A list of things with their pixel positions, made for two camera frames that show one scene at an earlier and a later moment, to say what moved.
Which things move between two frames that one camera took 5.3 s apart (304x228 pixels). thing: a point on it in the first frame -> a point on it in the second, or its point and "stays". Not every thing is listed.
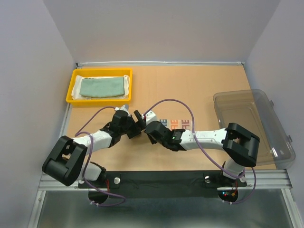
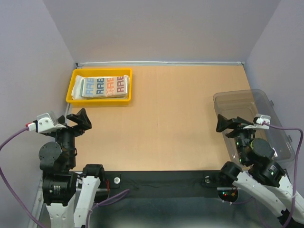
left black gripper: x=137 y=126 -> x=84 y=121
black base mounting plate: x=164 y=184 stays
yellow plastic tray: x=100 y=86 stays
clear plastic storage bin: x=251 y=110 stays
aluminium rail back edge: x=103 y=63 stays
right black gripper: x=151 y=138 -> x=223 y=122
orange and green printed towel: x=180 y=124 -> x=106 y=86
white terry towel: x=75 y=94 stays
